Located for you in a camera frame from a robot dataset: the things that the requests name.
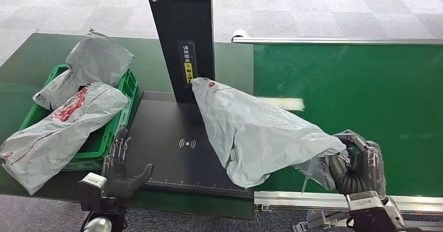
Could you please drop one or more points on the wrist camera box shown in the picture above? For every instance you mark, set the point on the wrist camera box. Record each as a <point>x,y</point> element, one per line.
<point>363,201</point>
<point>91,192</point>

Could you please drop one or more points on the plain grey crumpled package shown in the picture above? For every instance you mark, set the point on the plain grey crumpled package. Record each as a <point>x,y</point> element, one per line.
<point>97,59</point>

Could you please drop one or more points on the grey package with black logo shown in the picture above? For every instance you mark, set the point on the grey package with black logo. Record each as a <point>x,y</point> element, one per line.
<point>259,137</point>

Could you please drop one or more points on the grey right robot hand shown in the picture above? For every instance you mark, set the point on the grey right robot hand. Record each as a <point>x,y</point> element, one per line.
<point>363,175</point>

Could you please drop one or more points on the yellow sticker on scanner column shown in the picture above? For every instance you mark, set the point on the yellow sticker on scanner column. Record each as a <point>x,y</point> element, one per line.
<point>188,72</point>

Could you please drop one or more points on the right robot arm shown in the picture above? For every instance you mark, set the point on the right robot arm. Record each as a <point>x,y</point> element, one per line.
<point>394,211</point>

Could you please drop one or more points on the silver conveyor support bracket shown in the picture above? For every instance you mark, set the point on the silver conveyor support bracket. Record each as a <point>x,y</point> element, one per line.
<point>318,220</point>

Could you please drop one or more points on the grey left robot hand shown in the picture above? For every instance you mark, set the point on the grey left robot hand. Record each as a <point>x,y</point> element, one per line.
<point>116,185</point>

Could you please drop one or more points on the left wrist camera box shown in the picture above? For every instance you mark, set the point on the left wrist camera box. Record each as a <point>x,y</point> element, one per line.
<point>91,192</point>

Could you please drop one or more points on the wide silver conveyor rail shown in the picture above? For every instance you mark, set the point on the wide silver conveyor rail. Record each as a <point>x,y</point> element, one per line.
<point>304,201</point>

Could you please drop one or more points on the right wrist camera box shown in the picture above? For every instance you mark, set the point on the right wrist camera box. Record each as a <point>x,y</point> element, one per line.
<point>363,201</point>

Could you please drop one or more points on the thin silver conveyor rail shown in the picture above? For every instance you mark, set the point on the thin silver conveyor rail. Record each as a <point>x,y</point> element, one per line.
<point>328,41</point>

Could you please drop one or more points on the green plastic crate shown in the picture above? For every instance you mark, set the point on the green plastic crate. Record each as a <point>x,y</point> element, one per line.
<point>121,119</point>

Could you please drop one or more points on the long grey red-printed package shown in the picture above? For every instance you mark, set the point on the long grey red-printed package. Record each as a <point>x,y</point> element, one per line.
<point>52,137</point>

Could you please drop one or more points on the black inbound scanner machine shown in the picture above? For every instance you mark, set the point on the black inbound scanner machine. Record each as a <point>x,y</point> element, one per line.
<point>166,126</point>

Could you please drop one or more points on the white conveyor roller end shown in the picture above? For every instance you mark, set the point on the white conveyor roller end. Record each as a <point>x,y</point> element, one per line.
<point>239,34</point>

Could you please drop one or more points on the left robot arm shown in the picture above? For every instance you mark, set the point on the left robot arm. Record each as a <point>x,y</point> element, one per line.
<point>98,225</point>

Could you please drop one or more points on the green conveyor belt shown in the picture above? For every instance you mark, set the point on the green conveyor belt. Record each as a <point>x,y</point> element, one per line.
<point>398,95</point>

